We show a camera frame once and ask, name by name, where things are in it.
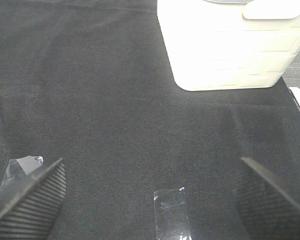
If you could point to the black table cloth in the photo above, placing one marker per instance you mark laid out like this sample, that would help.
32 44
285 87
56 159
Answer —
90 81

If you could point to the white plastic basket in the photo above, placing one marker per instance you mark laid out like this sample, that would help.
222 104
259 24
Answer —
229 44

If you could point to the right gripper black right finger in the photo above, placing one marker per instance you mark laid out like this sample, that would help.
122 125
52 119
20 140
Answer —
268 205

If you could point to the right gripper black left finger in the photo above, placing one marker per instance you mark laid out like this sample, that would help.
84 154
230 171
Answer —
30 207

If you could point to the clear tape strip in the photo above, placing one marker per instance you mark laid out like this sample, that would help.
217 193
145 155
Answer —
171 215
18 168

